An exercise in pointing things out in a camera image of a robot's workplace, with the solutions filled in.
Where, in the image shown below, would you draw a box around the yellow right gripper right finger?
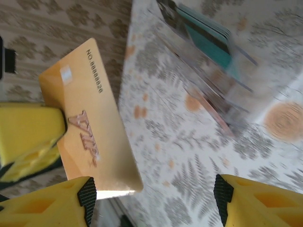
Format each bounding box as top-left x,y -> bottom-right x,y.
214,174 -> 303,227

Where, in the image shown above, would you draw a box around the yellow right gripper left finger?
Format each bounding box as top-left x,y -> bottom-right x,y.
0,176 -> 98,227

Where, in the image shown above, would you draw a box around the gold VIP card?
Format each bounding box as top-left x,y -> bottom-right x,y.
37,37 -> 144,192

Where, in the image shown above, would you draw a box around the clear acrylic card organizer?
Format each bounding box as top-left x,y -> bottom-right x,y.
155,0 -> 260,139

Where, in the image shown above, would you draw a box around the teal magnetic stripe cards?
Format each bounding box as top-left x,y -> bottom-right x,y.
175,3 -> 241,80

